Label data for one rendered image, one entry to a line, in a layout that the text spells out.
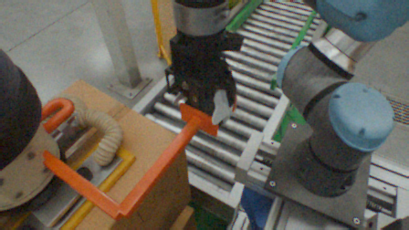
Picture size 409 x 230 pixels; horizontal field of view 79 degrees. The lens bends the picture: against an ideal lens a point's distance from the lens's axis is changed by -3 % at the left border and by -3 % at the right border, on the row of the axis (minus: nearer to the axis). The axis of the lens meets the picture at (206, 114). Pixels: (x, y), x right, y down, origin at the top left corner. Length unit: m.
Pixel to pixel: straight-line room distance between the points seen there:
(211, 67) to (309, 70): 0.24
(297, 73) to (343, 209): 0.32
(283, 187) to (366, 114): 0.25
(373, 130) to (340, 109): 0.06
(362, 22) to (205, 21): 0.18
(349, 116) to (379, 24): 0.26
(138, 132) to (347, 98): 0.47
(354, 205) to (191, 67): 0.48
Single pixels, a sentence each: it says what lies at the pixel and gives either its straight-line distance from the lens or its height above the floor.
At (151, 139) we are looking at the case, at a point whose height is 1.07.
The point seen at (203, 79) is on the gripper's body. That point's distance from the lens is 0.39.
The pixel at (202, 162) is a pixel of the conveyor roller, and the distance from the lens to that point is 1.20.
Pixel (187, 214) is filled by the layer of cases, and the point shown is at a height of 0.54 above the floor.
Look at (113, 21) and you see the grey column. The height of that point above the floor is 0.67.
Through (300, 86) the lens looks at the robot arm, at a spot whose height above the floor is 1.23.
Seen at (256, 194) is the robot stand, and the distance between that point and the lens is 0.76.
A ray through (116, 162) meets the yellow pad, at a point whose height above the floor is 1.10.
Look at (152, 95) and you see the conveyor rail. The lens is 1.42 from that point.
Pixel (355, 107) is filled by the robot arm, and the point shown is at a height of 1.27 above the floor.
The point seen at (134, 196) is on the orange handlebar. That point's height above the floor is 1.21.
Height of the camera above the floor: 1.60
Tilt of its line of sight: 50 degrees down
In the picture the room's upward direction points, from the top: straight up
